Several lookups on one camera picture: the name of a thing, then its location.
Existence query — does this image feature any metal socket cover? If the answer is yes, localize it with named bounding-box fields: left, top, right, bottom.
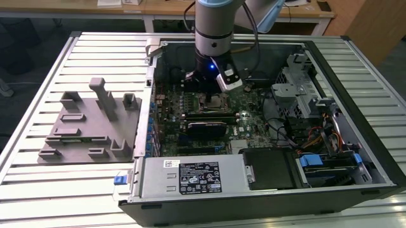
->
left=199, top=94, right=231, bottom=112

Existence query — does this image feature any CPU socket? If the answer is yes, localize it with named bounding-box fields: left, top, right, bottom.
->
left=197, top=92, right=231, bottom=114

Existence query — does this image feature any black graphics card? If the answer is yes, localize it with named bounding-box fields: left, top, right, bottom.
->
left=185, top=121, right=228, bottom=139

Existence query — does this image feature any green motherboard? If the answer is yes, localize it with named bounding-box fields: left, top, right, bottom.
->
left=150, top=79, right=293, bottom=157

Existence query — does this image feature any silver chipset heatsink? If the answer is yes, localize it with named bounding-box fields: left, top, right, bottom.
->
left=229, top=139, right=249, bottom=151

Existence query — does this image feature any silver drive cage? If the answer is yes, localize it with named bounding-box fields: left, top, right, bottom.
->
left=268, top=53, right=323, bottom=119

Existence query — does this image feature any silver power supply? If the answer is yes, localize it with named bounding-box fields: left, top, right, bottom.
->
left=128, top=155, right=251, bottom=199

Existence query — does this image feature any grey parts rack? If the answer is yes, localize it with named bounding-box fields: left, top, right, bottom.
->
left=36, top=77, right=142, bottom=165

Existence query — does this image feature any blue disk carrier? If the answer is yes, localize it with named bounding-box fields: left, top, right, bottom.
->
left=297, top=153, right=364, bottom=173

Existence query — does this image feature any green RAM stick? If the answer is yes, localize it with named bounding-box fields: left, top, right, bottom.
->
left=60, top=137, right=92, bottom=144

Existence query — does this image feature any black open PC case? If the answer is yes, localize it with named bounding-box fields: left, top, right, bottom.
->
left=117, top=37, right=406, bottom=228

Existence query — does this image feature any wooden desk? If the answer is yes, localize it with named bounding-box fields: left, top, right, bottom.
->
left=0, top=0, right=337, bottom=36

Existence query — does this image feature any wooden cabinet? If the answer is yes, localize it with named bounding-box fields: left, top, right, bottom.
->
left=323, top=0, right=406, bottom=68

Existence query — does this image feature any metal disk bay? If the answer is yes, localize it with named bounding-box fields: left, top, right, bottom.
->
left=293, top=142, right=396, bottom=190

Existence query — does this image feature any black office chair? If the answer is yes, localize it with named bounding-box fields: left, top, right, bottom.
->
left=0, top=18, right=41, bottom=74

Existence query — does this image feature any grey furniture leg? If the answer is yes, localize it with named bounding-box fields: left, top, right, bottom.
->
left=0, top=77, right=14, bottom=97

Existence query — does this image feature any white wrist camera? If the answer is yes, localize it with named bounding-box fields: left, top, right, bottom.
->
left=215, top=68, right=244, bottom=93

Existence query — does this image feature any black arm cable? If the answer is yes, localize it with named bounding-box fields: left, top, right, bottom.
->
left=240, top=2, right=263, bottom=79

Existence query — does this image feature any orange yellow wire bundle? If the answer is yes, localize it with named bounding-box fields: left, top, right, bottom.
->
left=296, top=113, right=344, bottom=155

